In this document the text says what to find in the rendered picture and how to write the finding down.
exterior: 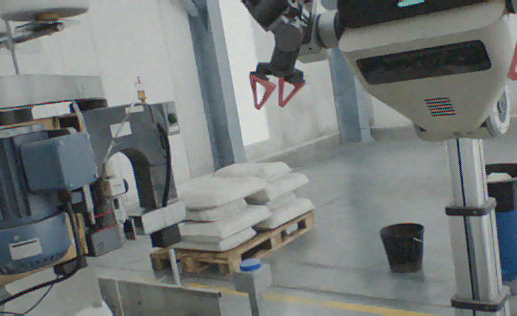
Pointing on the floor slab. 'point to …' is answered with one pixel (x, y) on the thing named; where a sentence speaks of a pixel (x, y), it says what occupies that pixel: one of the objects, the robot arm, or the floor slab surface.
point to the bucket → (404, 246)
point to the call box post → (257, 304)
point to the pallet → (199, 260)
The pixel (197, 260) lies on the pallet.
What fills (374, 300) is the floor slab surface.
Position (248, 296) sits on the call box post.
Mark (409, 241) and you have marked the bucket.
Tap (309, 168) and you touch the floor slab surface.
